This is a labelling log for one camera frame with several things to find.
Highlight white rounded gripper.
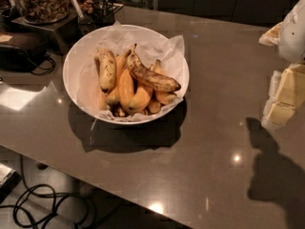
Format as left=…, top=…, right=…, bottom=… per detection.
left=258, top=0, right=305, bottom=129

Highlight brown overripe banana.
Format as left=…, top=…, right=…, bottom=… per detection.
left=127, top=44, right=181, bottom=93

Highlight small banana bottom right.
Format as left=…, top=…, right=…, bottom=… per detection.
left=148, top=98, right=162, bottom=114

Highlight white bowl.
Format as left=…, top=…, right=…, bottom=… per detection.
left=63, top=24, right=189, bottom=125

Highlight slim yellow banana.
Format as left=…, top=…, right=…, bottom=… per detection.
left=107, top=50, right=131, bottom=105

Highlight spotted yellow banana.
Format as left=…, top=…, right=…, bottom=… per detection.
left=94, top=48, right=116, bottom=93

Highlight white paper liner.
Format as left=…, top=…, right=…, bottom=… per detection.
left=64, top=24, right=190, bottom=125

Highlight dark tray stand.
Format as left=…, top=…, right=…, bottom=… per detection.
left=11, top=7, right=120, bottom=55

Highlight metal scoop with tag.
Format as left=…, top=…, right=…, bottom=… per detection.
left=71, top=0, right=93, bottom=25

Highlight glass jar of nuts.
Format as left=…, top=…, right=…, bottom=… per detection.
left=17, top=0, right=70, bottom=24

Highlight black device on counter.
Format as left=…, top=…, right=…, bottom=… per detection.
left=0, top=31, right=48, bottom=73

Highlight box on floor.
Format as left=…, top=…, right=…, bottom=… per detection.
left=0, top=163, right=21, bottom=204

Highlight black wire cup holder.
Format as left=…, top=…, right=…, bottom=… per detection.
left=94, top=0, right=114, bottom=27

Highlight black cable on counter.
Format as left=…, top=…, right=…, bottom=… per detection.
left=28, top=54, right=57, bottom=76

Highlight black cables on floor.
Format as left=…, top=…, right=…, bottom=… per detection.
left=0, top=155, right=125, bottom=229

